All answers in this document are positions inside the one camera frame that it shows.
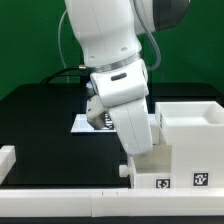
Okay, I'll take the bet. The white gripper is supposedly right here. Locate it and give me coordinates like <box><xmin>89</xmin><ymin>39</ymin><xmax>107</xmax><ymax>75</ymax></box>
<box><xmin>90</xmin><ymin>59</ymin><xmax>153</xmax><ymax>156</ymax></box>

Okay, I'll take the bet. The tall white drawer cabinet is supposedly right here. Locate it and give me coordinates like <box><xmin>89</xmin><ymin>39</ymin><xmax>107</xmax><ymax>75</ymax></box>
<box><xmin>154</xmin><ymin>101</ymin><xmax>224</xmax><ymax>189</ymax></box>

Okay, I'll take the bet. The white drawer with knob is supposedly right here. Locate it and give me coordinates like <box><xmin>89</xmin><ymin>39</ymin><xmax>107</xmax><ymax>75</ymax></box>
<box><xmin>119</xmin><ymin>144</ymin><xmax>172</xmax><ymax>189</ymax></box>

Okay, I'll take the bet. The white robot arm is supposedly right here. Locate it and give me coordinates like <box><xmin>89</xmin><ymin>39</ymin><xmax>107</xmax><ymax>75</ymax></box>
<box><xmin>64</xmin><ymin>0</ymin><xmax>190</xmax><ymax>155</ymax></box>

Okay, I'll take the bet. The white marker tag plate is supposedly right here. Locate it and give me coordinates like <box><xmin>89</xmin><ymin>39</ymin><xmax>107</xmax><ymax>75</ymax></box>
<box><xmin>70</xmin><ymin>113</ymin><xmax>158</xmax><ymax>134</ymax></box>

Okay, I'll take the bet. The white U-shaped border fence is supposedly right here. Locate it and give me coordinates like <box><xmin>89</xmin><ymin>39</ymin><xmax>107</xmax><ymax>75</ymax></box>
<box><xmin>0</xmin><ymin>146</ymin><xmax>224</xmax><ymax>217</ymax></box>

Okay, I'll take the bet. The black cable bundle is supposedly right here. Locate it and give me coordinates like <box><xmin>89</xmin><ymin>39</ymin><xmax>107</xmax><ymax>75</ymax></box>
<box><xmin>40</xmin><ymin>64</ymin><xmax>88</xmax><ymax>84</ymax></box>

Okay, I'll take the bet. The grey camera cable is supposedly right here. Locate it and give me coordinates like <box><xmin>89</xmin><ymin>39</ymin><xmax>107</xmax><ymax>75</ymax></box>
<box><xmin>57</xmin><ymin>9</ymin><xmax>84</xmax><ymax>84</ymax></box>

